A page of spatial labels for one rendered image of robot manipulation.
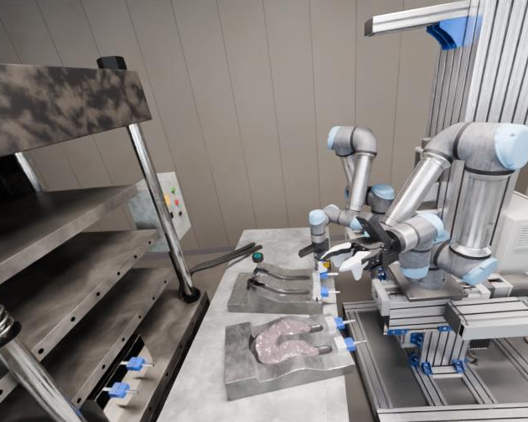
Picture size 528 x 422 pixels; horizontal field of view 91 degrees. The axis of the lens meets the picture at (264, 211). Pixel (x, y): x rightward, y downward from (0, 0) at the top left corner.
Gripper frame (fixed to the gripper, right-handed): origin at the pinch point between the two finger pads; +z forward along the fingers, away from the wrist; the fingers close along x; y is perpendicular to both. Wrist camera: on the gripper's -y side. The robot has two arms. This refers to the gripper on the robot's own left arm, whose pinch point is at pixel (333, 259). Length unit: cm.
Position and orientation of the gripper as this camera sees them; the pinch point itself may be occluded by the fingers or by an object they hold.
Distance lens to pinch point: 67.7
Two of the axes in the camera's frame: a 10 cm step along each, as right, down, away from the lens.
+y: 2.0, 9.3, 3.1
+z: -9.0, 3.0, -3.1
